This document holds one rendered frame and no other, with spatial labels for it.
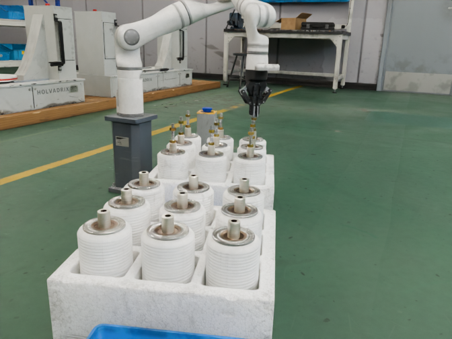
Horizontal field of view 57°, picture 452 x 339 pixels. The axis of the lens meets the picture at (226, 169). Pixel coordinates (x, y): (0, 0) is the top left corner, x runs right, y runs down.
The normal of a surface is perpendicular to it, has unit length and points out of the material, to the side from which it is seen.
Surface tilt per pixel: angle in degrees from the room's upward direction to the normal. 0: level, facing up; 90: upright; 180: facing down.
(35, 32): 68
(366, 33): 90
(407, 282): 0
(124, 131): 92
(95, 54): 90
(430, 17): 90
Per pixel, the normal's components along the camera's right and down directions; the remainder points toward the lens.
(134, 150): 0.33, 0.23
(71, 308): -0.12, 0.29
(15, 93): 0.91, 0.15
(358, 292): 0.03, -0.96
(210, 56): -0.41, 0.26
